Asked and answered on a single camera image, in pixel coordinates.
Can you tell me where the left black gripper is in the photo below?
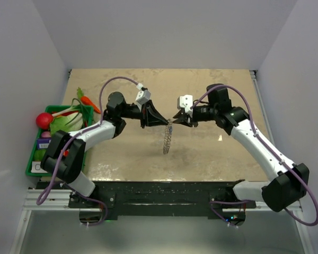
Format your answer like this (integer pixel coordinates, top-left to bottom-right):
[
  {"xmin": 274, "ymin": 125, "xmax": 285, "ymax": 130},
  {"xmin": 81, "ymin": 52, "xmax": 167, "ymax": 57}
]
[{"xmin": 119, "ymin": 101, "xmax": 167, "ymax": 130}]

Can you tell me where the metal disc with keyrings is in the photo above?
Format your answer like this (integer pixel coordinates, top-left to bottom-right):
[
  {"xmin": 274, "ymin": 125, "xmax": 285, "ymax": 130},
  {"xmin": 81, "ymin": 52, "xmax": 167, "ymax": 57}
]
[{"xmin": 163, "ymin": 119, "xmax": 173, "ymax": 155}]

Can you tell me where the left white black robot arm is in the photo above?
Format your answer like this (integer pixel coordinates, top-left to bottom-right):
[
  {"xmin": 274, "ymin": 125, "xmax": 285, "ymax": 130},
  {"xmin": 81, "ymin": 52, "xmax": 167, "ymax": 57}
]
[{"xmin": 41, "ymin": 90, "xmax": 169, "ymax": 207}]

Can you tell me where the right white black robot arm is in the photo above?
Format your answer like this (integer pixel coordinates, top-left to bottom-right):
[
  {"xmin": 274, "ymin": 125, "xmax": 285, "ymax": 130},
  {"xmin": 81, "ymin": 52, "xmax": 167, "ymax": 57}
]
[{"xmin": 174, "ymin": 84, "xmax": 310, "ymax": 212}]

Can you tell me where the orange toy carrot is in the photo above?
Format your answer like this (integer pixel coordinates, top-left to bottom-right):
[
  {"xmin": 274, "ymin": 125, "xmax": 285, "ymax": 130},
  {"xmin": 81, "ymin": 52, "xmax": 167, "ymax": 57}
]
[{"xmin": 76, "ymin": 87, "xmax": 101, "ymax": 114}]

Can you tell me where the toy bok choy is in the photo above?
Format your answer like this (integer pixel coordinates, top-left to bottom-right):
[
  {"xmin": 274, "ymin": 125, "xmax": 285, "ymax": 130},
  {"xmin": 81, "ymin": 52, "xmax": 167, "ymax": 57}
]
[{"xmin": 49, "ymin": 99, "xmax": 84, "ymax": 135}]

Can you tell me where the green plastic crate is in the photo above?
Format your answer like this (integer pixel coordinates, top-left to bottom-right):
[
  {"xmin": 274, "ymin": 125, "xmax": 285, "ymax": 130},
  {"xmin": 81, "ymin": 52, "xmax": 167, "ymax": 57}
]
[{"xmin": 25, "ymin": 104, "xmax": 94, "ymax": 177}]

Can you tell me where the pink toy onion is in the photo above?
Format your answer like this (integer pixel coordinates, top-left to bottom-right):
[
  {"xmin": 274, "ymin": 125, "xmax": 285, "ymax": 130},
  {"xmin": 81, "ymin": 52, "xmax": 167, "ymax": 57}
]
[{"xmin": 40, "ymin": 131, "xmax": 51, "ymax": 138}]

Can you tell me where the red toy radish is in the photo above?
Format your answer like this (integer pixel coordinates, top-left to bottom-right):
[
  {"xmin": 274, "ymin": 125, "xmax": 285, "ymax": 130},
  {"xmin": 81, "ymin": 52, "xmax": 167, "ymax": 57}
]
[{"xmin": 36, "ymin": 112, "xmax": 54, "ymax": 130}]

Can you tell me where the purple box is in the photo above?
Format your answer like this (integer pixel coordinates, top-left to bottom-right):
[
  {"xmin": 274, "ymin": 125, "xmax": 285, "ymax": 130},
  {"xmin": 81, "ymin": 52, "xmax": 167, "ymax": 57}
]
[{"xmin": 37, "ymin": 138, "xmax": 51, "ymax": 150}]

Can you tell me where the green toy pepper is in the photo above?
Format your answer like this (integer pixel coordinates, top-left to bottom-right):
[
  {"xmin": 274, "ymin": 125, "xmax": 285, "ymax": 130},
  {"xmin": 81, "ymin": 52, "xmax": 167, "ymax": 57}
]
[{"xmin": 33, "ymin": 149, "xmax": 46, "ymax": 161}]

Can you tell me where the white silver packet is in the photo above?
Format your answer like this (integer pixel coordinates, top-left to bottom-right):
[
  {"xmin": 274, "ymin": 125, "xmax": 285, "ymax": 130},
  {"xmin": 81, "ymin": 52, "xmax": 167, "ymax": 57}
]
[{"xmin": 31, "ymin": 161, "xmax": 47, "ymax": 174}]

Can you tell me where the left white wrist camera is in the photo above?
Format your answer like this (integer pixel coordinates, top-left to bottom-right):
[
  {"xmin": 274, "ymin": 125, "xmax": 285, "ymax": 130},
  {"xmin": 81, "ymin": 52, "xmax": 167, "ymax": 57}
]
[{"xmin": 135, "ymin": 89, "xmax": 151, "ymax": 105}]

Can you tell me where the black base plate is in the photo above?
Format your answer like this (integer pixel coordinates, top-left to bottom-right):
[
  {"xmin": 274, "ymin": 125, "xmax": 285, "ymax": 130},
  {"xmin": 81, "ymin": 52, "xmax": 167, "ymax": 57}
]
[{"xmin": 36, "ymin": 181, "xmax": 264, "ymax": 223}]

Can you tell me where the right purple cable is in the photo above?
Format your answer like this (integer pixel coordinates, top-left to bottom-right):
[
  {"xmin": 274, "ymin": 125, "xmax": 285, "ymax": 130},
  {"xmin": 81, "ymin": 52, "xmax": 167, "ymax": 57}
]
[{"xmin": 190, "ymin": 84, "xmax": 318, "ymax": 226}]

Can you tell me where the purple cable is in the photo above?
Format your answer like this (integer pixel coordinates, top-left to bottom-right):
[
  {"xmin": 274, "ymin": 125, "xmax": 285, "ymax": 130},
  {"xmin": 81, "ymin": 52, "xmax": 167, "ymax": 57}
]
[
  {"xmin": 36, "ymin": 76, "xmax": 144, "ymax": 206},
  {"xmin": 190, "ymin": 84, "xmax": 318, "ymax": 226}
]

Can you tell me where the aluminium rail frame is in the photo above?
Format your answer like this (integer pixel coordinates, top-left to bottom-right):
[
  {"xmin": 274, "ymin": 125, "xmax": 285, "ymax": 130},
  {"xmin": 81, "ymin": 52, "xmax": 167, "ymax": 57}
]
[{"xmin": 9, "ymin": 189, "xmax": 99, "ymax": 253}]

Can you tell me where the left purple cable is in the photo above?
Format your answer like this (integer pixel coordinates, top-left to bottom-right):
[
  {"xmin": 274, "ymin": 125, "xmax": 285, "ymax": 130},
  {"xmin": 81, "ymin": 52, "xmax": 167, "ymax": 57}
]
[{"xmin": 36, "ymin": 76, "xmax": 144, "ymax": 206}]

